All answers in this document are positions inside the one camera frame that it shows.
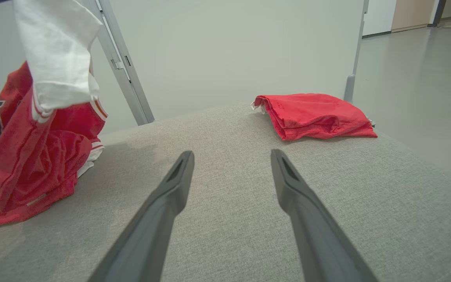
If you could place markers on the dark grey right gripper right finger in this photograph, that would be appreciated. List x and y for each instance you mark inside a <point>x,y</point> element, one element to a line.
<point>319,243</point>

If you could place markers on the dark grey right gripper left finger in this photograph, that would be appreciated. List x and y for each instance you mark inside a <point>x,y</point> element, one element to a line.
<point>147,231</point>

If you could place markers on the red shorts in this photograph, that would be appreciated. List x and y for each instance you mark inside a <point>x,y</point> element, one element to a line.
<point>311,113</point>

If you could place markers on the red and white jersey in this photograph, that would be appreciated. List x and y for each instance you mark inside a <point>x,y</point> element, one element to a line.
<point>33,168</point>

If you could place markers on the grey partition end post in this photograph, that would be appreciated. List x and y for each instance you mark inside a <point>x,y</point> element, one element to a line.
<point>349,88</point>

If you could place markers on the grey metal partition post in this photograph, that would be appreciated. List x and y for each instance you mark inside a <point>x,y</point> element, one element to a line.
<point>125,74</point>

